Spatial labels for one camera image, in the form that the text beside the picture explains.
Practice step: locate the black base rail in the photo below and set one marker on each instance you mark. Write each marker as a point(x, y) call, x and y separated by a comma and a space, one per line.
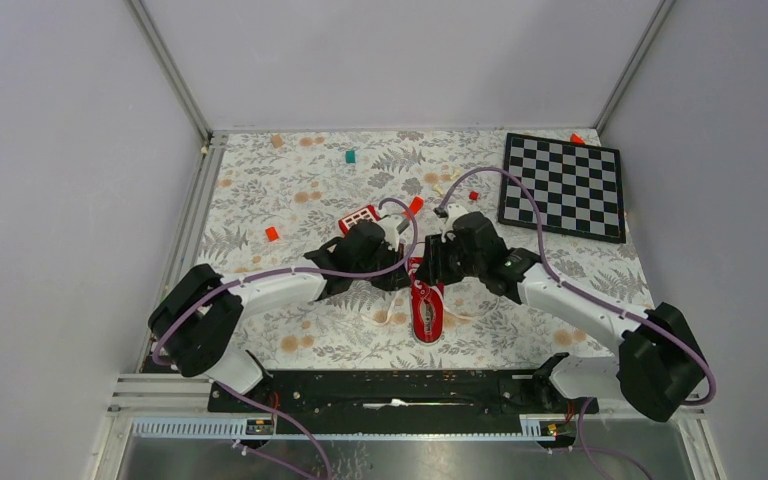
point(400, 402)

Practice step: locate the floral patterned table mat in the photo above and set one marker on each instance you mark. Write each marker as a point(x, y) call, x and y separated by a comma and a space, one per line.
point(300, 184)

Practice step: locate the red canvas sneaker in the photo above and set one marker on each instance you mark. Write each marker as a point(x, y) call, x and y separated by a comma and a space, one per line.
point(427, 307)

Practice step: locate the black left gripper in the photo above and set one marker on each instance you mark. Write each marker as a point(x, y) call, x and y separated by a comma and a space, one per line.
point(393, 282)

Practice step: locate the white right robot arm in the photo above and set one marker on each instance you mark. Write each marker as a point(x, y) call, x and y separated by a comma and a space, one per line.
point(655, 362)

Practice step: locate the small orange cube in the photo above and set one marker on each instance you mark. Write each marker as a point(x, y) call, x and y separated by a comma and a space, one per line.
point(272, 234)

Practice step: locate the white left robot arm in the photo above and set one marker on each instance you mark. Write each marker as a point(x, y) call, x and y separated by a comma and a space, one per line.
point(195, 322)

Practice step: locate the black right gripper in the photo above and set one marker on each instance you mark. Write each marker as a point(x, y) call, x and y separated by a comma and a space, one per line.
point(433, 269)

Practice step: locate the black grey chessboard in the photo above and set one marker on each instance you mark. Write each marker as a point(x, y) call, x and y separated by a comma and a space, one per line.
point(577, 188)

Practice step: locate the orange red curved block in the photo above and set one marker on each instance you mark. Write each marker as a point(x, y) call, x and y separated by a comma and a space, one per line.
point(416, 205)

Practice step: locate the red white window brick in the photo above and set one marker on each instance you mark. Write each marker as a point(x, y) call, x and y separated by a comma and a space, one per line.
point(366, 213)

